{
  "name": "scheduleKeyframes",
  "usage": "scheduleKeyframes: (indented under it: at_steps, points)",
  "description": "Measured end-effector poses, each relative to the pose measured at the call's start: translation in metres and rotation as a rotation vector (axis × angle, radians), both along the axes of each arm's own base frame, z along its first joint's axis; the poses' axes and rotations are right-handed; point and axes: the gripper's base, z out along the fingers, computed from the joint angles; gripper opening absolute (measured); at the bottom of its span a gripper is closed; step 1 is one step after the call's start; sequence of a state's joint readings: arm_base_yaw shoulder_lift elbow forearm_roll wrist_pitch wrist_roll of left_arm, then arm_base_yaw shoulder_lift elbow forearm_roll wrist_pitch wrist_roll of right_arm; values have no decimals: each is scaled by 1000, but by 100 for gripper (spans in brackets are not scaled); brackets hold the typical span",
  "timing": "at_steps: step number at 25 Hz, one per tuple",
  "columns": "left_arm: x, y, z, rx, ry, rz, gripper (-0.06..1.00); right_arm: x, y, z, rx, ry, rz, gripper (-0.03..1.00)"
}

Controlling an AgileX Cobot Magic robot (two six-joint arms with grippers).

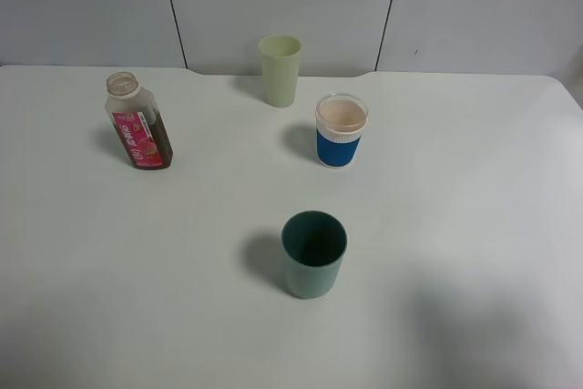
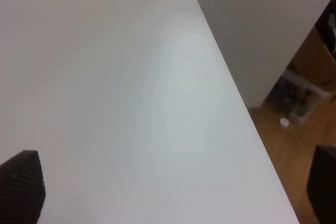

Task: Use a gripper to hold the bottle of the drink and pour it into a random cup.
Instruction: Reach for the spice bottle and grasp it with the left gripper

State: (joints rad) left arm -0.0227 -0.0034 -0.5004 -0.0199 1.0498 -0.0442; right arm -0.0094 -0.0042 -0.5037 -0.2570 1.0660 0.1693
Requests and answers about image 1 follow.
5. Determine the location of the glass cup with blue sleeve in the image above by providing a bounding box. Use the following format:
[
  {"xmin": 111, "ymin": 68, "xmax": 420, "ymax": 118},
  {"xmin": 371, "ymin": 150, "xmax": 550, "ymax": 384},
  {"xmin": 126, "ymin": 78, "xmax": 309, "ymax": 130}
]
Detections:
[{"xmin": 315, "ymin": 93, "xmax": 369, "ymax": 169}]

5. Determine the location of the dark green cup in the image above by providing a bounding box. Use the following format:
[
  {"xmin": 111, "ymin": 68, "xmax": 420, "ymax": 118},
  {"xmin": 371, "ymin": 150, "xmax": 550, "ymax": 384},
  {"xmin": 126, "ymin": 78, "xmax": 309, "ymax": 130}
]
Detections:
[{"xmin": 281, "ymin": 210, "xmax": 348, "ymax": 299}]

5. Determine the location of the light green tall cup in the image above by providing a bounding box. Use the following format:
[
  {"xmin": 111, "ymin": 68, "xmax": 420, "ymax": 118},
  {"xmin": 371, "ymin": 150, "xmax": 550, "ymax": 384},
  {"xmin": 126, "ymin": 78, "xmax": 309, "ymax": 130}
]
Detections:
[{"xmin": 259, "ymin": 35, "xmax": 302, "ymax": 107}]

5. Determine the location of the tea bottle with pink label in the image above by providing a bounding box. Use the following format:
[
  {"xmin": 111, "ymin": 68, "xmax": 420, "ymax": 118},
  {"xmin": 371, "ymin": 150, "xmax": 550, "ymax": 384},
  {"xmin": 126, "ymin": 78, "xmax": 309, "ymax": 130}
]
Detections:
[{"xmin": 105, "ymin": 72, "xmax": 173, "ymax": 170}]

